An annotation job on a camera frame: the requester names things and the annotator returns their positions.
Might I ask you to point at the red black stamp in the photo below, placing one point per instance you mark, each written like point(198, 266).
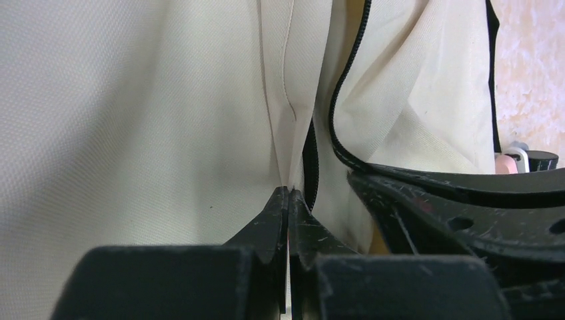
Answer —
point(541, 160)

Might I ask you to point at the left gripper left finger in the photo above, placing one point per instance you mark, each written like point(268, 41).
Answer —
point(244, 278)

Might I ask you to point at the beige canvas student bag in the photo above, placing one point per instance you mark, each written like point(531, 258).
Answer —
point(171, 122)

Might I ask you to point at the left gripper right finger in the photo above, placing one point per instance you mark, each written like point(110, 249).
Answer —
point(329, 280)

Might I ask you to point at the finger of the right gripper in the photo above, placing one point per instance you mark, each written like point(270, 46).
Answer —
point(523, 248)
point(541, 189)

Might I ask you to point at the pink white correction tape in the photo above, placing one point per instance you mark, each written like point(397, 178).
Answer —
point(514, 159)

